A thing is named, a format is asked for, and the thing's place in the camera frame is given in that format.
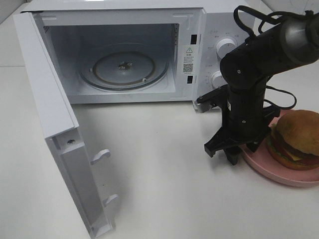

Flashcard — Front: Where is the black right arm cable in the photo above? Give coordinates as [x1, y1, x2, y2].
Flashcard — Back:
[233, 4, 314, 42]

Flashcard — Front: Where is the white microwave oven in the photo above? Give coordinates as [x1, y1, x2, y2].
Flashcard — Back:
[14, 0, 248, 108]

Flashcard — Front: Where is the warning label sticker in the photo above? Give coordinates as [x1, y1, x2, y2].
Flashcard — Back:
[182, 45, 195, 74]

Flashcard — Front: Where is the burger with sesame bun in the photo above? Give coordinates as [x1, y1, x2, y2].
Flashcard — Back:
[266, 110, 319, 170]

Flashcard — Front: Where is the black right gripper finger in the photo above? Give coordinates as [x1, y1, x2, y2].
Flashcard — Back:
[246, 141, 261, 152]
[225, 146, 241, 165]

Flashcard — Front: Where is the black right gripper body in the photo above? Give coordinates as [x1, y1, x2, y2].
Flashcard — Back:
[204, 86, 280, 157]

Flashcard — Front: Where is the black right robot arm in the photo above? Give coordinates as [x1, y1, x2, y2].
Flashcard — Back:
[197, 5, 319, 164]

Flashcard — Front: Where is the white microwave door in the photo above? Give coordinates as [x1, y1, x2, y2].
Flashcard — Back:
[13, 12, 118, 239]

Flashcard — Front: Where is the glass microwave turntable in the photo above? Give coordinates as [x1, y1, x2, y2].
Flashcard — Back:
[78, 43, 169, 91]

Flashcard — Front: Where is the pink round plate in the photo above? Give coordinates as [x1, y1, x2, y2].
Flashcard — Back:
[242, 110, 319, 187]

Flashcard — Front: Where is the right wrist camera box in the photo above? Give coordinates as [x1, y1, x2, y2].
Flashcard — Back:
[194, 85, 228, 113]

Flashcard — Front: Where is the upper white microwave knob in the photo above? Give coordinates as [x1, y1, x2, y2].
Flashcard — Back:
[216, 37, 237, 59]

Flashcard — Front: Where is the white microwave knob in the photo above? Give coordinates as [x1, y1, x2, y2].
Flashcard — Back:
[211, 71, 227, 89]
[216, 37, 237, 59]

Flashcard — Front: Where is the lower white microwave knob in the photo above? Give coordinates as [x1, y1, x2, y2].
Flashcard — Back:
[211, 71, 227, 89]

